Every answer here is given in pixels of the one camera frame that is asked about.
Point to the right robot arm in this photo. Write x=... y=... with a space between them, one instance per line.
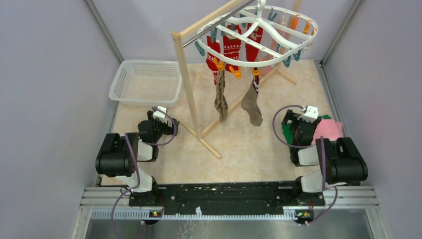
x=316 y=141

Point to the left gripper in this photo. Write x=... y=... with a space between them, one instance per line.
x=168 y=130

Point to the red patterned sock middle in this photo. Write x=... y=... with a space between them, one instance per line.
x=231 y=49

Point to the white plastic basket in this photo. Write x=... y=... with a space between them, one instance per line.
x=147 y=83

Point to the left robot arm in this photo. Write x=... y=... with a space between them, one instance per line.
x=119 y=155

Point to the red patterned sock left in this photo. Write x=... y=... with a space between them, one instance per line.
x=214 y=45

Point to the pink folded cloth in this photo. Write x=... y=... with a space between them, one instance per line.
x=328 y=128

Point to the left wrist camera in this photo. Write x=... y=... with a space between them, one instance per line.
x=159 y=113

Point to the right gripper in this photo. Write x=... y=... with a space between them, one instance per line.
x=290 y=115

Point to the green folded cloth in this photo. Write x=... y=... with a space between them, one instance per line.
x=287 y=132

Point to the wooden drying rack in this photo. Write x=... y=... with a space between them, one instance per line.
x=181 y=41

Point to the brown argyle sock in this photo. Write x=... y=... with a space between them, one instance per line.
x=220 y=103

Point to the plain brown sock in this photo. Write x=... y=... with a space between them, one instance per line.
x=249 y=102

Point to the white round clip hanger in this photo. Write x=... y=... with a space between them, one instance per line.
x=269 y=34

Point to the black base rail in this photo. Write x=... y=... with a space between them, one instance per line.
x=226 y=199

